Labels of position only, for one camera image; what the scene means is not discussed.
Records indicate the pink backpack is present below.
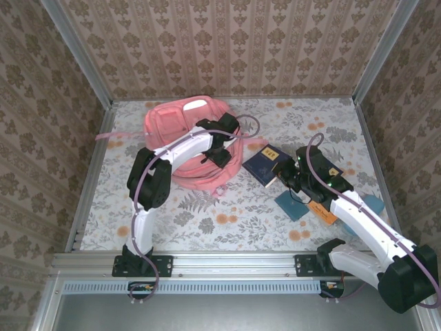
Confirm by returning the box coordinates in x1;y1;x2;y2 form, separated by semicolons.
95;96;269;198

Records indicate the aluminium side rail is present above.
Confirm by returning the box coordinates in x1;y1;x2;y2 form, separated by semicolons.
353;99;408;252
64;100;121;253

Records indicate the light blue pencil case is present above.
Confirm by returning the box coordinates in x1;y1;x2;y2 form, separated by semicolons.
340;192;386;237

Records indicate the navy book large yellow label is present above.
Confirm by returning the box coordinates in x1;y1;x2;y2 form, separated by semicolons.
241;144;294;189

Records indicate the grey metal sheet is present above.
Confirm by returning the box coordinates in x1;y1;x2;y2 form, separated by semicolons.
51;279;428;331

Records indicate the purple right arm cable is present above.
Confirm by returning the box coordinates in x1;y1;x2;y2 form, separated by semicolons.
305;132;441;310

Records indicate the small wired connector board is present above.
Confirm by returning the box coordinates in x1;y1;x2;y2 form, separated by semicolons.
319;279;346;299
127;281;156;299

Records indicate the aluminium lower frame beam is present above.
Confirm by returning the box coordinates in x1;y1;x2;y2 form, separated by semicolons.
415;308;441;331
30;272;66;331

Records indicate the floral tablecloth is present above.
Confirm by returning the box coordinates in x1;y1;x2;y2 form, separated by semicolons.
79;98;400;252

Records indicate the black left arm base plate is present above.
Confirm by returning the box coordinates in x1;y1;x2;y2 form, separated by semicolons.
112;254;174;278

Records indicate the aluminium mounting rail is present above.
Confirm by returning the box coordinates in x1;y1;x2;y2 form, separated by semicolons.
50;250;424;279

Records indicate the aluminium corner post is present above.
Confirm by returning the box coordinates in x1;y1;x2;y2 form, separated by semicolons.
351;0;420;106
39;0;115;108

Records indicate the slotted grey cable duct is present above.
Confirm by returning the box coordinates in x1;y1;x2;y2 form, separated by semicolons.
63;279;323;295

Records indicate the teal wallet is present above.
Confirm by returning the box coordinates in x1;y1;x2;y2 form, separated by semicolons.
274;190;310;222

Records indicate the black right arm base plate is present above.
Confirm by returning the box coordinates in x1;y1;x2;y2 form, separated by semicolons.
294;254;359;278

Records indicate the orange Huckleberry Finn book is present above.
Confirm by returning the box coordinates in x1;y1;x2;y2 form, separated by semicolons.
305;199;341;227

